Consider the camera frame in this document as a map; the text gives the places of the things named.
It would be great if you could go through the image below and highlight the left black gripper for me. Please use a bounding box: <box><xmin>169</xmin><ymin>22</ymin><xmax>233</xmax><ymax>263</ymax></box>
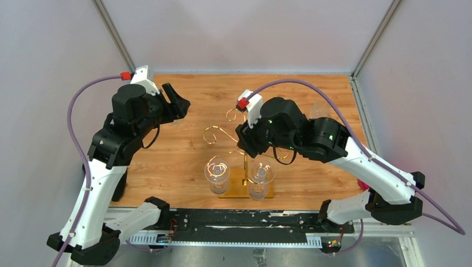
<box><xmin>135</xmin><ymin>82</ymin><xmax>190</xmax><ymax>139</ymax></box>

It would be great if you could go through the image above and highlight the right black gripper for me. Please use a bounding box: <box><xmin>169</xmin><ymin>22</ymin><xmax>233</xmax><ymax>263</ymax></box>
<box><xmin>235</xmin><ymin>107</ymin><xmax>298</xmax><ymax>159</ymax></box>

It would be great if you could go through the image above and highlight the wine glass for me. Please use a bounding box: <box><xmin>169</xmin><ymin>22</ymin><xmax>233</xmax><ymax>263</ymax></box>
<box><xmin>247</xmin><ymin>159</ymin><xmax>276</xmax><ymax>201</ymax></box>
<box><xmin>309</xmin><ymin>100</ymin><xmax>331</xmax><ymax>119</ymax></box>
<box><xmin>204</xmin><ymin>158</ymin><xmax>230</xmax><ymax>195</ymax></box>
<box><xmin>170</xmin><ymin>118</ymin><xmax>183</xmax><ymax>127</ymax></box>

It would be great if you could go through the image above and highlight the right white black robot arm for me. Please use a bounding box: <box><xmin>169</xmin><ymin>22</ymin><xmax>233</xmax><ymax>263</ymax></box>
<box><xmin>235</xmin><ymin>97</ymin><xmax>425</xmax><ymax>233</ymax></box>

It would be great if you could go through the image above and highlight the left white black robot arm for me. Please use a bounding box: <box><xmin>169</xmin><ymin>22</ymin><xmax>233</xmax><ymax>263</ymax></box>
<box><xmin>47</xmin><ymin>83</ymin><xmax>190</xmax><ymax>266</ymax></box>

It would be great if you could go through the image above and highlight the wooden rack base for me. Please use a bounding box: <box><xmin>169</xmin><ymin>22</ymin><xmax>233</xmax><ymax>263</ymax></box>
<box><xmin>218</xmin><ymin>169</ymin><xmax>274</xmax><ymax>201</ymax></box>

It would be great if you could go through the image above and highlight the pink cloth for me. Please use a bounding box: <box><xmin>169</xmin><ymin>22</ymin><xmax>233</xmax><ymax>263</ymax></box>
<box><xmin>357</xmin><ymin>179</ymin><xmax>370</xmax><ymax>191</ymax></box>

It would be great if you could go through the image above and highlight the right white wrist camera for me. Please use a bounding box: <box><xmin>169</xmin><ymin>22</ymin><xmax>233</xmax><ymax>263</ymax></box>
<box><xmin>246</xmin><ymin>94</ymin><xmax>263</xmax><ymax>128</ymax></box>

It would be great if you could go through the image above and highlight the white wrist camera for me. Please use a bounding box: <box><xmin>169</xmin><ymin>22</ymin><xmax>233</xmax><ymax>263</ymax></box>
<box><xmin>130</xmin><ymin>65</ymin><xmax>161</xmax><ymax>96</ymax></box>
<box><xmin>246</xmin><ymin>94</ymin><xmax>263</xmax><ymax>128</ymax></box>

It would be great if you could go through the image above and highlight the gold wire glass rack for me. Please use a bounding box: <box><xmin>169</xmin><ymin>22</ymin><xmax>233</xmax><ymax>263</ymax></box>
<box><xmin>203</xmin><ymin>108</ymin><xmax>289</xmax><ymax>186</ymax></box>

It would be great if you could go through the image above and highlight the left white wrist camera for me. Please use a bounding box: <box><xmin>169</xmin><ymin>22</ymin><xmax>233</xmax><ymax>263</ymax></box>
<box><xmin>130</xmin><ymin>65</ymin><xmax>161</xmax><ymax>96</ymax></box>

